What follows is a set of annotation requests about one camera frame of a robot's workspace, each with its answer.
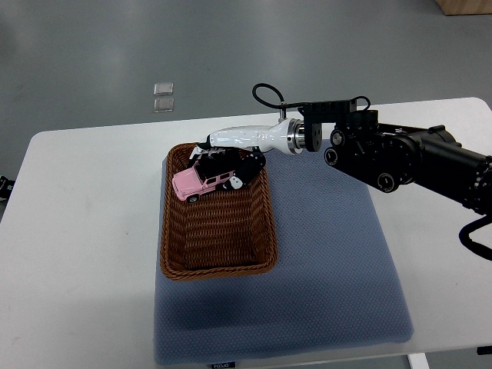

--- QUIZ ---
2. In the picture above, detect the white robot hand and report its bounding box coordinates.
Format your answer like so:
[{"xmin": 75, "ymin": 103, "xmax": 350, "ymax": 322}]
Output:
[{"xmin": 190, "ymin": 118, "xmax": 305, "ymax": 191}]

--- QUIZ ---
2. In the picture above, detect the pink toy car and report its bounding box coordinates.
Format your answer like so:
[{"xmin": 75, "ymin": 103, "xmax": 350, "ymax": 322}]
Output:
[{"xmin": 172, "ymin": 149, "xmax": 242, "ymax": 203}]

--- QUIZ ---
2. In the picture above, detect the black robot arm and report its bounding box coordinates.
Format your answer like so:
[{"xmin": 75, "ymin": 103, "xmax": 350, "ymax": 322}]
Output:
[{"xmin": 191, "ymin": 99, "xmax": 491, "ymax": 221}]

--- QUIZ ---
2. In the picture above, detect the brown wicker basket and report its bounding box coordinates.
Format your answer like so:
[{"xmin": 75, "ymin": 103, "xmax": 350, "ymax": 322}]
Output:
[{"xmin": 159, "ymin": 143, "xmax": 278, "ymax": 281}]

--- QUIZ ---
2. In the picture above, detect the lower floor plate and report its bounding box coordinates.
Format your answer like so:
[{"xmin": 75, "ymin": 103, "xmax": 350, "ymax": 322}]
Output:
[{"xmin": 154, "ymin": 98, "xmax": 175, "ymax": 113}]

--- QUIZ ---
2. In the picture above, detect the floor plate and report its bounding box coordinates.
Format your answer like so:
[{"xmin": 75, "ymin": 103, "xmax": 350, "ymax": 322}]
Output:
[
  {"xmin": 154, "ymin": 98, "xmax": 175, "ymax": 113},
  {"xmin": 153, "ymin": 82, "xmax": 174, "ymax": 96}
]

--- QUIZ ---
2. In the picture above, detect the upper floor plate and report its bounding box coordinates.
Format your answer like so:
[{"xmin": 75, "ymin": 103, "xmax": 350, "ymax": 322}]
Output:
[{"xmin": 153, "ymin": 82, "xmax": 174, "ymax": 96}]

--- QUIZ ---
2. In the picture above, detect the blue-grey fabric mat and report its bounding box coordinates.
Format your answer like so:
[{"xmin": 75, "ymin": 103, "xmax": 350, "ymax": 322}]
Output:
[{"xmin": 154, "ymin": 151, "xmax": 414, "ymax": 365}]

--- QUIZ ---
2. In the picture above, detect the black device at table edge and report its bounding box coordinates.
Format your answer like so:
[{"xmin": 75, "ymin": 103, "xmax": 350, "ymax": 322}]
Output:
[{"xmin": 0, "ymin": 175, "xmax": 15, "ymax": 201}]

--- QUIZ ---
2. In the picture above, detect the wooden furniture corner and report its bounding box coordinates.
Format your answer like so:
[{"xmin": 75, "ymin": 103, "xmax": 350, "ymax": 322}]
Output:
[{"xmin": 436, "ymin": 0, "xmax": 492, "ymax": 15}]

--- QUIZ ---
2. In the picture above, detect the white table leg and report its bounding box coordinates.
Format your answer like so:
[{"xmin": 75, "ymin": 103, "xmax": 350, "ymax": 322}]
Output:
[{"xmin": 407, "ymin": 353, "xmax": 430, "ymax": 369}]

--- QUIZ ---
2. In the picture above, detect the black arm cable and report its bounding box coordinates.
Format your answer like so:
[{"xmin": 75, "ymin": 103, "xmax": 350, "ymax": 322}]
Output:
[{"xmin": 251, "ymin": 83, "xmax": 308, "ymax": 116}]

